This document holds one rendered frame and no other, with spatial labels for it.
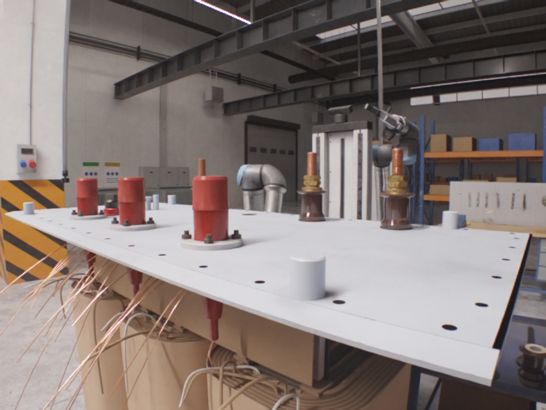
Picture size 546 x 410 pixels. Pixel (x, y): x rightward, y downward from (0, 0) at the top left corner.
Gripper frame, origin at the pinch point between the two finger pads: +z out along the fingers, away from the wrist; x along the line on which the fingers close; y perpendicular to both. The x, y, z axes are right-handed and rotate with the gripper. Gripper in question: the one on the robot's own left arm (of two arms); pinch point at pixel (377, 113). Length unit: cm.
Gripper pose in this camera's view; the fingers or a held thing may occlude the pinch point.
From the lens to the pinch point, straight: 171.5
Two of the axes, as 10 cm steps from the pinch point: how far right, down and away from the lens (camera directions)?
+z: -7.6, -1.4, -6.4
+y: 4.6, -8.1, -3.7
